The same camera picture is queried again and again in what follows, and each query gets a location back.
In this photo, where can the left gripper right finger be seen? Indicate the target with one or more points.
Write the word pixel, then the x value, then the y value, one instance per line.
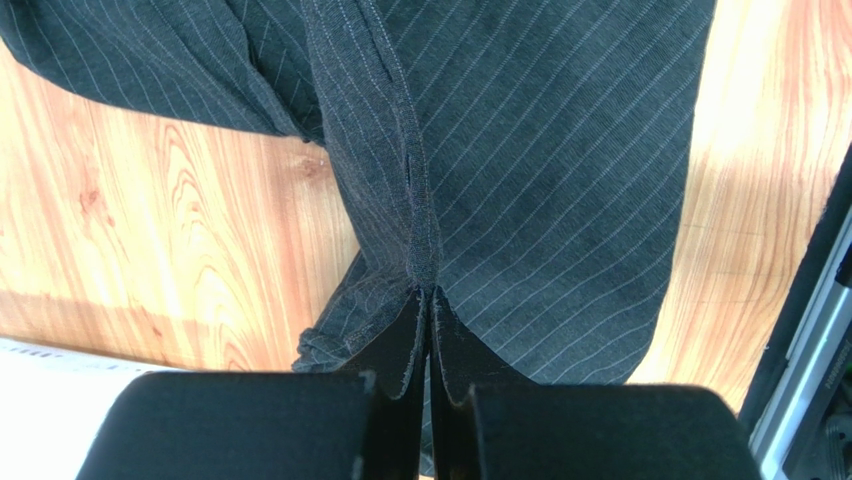
pixel 490 421

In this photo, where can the dark pinstriped long sleeve shirt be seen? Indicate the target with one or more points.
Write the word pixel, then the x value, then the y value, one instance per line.
pixel 522 161

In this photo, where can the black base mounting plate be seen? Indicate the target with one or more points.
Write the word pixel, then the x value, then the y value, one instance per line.
pixel 818 257

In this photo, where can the aluminium frame rail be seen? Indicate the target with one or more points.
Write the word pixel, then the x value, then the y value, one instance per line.
pixel 805 431

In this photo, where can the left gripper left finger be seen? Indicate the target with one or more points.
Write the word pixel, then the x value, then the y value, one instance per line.
pixel 361 421

